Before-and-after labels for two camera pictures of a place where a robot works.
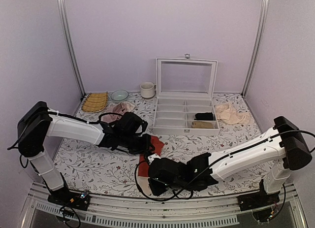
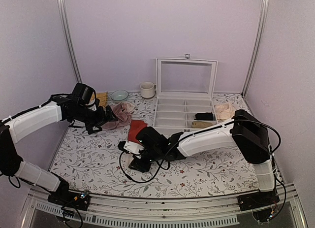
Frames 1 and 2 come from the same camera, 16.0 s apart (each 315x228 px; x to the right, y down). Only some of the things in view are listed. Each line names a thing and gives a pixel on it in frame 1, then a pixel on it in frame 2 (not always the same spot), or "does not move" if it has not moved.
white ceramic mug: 147,89 does not move
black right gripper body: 158,189 → 154,153
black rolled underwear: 205,116 does not move
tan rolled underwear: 202,124 does not move
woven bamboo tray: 95,102 does not move
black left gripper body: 136,146 → 93,118
